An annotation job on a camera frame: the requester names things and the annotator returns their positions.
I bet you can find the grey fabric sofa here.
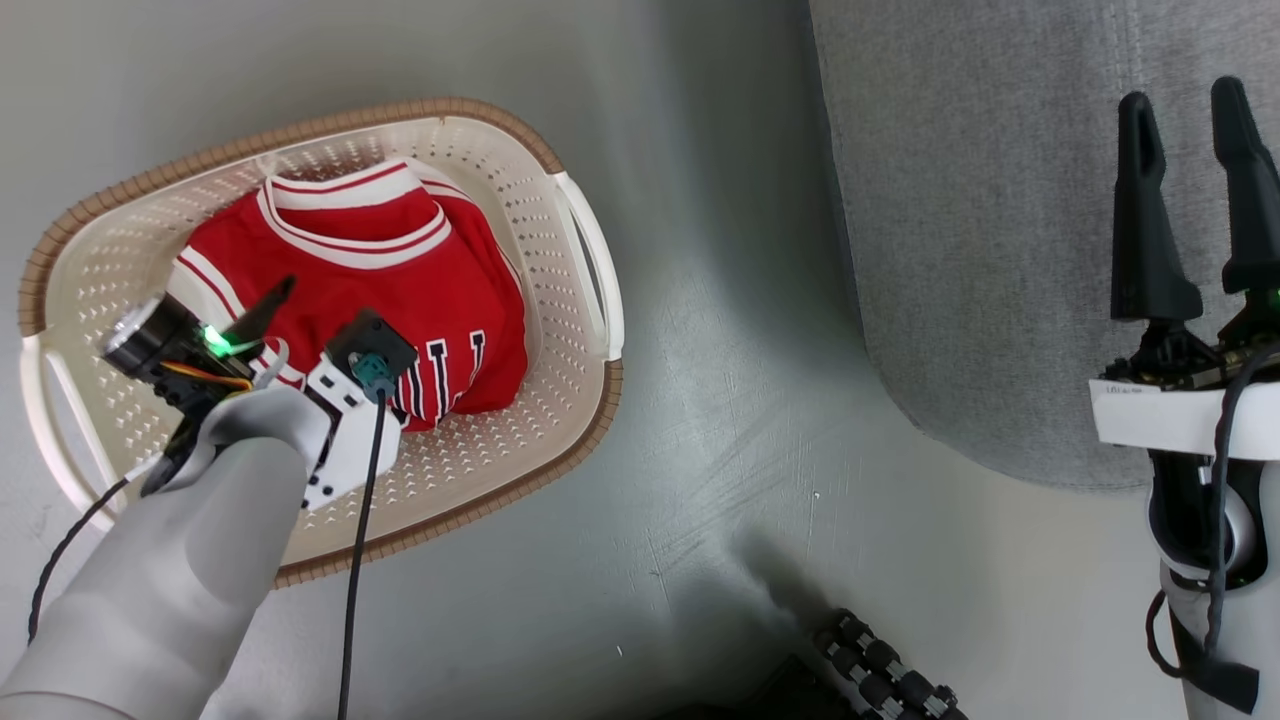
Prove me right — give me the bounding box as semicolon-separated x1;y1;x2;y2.
810;0;1280;491

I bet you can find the white plastic laundry basket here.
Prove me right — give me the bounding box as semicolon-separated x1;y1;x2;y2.
18;97;626;589

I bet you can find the red Bulls jersey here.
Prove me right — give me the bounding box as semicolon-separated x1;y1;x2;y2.
165;160;529;433

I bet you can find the thin black twisted cable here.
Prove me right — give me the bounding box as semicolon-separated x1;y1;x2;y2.
28;478;136;641

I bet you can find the black camera cable teal plug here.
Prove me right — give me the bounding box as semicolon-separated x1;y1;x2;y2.
337;352;395;720

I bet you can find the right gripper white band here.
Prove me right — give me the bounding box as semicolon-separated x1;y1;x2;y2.
1089;76;1280;460

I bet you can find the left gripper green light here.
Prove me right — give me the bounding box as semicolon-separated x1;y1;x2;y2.
104;277;298;412

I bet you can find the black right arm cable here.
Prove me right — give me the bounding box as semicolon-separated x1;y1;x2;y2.
1145;345;1280;716

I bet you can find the black roller wheel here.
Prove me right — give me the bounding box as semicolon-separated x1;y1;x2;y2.
815;608;969;720

